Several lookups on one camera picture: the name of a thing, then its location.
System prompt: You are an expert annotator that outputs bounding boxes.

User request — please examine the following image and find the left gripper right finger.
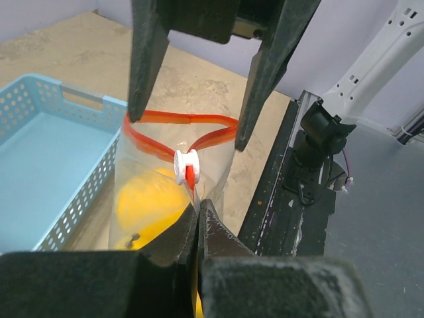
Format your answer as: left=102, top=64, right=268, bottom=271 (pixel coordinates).
left=198, top=199, right=373, bottom=317

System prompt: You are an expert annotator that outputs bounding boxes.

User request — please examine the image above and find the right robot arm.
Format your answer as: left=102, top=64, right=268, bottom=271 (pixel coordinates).
left=123, top=1, right=423, bottom=189

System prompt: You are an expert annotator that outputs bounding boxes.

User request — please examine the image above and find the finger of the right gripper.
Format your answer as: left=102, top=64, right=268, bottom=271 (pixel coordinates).
left=235, top=1, right=320, bottom=152
left=128, top=1, right=171, bottom=123

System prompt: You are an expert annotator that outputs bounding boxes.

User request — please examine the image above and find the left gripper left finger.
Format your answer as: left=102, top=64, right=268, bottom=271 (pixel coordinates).
left=1, top=206, right=198, bottom=317

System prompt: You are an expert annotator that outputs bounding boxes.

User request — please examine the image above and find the small yellow pear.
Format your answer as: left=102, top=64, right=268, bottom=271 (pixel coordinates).
left=113, top=228, right=161, bottom=250

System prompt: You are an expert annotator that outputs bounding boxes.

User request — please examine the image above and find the blue plastic basket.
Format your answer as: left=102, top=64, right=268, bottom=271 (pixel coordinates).
left=1, top=74, right=127, bottom=254

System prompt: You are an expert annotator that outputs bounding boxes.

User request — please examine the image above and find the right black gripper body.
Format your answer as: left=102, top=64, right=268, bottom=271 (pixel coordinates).
left=160, top=1, right=284, bottom=44

